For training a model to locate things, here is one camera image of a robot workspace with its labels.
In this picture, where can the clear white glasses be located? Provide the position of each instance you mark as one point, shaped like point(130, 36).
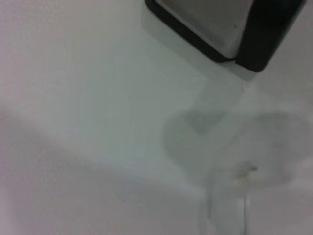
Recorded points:
point(244, 172)

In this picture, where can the black glasses case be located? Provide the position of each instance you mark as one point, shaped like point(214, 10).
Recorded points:
point(264, 36)

